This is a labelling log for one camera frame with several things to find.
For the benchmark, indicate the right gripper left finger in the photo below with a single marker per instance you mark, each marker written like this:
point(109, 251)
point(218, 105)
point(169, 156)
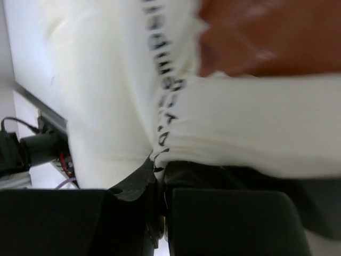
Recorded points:
point(114, 221)

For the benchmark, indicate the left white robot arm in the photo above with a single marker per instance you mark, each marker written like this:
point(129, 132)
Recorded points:
point(48, 143)

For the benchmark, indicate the cream pillow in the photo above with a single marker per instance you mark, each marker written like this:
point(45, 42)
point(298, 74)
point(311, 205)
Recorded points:
point(249, 89)

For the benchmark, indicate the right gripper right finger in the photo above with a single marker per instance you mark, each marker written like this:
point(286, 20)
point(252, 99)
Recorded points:
point(211, 213)

